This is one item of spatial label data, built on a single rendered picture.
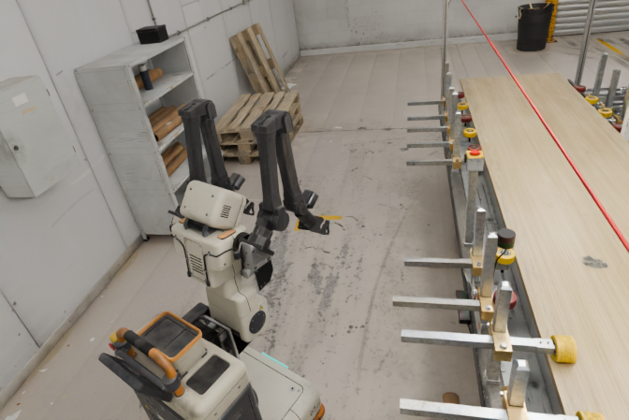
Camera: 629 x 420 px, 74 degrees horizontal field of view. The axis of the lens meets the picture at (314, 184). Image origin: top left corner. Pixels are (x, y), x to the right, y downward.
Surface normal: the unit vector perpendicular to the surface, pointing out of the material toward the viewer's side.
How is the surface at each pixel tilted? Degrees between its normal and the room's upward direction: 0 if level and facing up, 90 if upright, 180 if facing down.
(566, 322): 0
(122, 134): 90
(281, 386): 0
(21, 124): 90
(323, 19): 90
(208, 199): 47
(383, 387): 0
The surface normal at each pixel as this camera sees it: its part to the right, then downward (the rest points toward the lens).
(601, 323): -0.12, -0.86
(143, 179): -0.19, 0.51
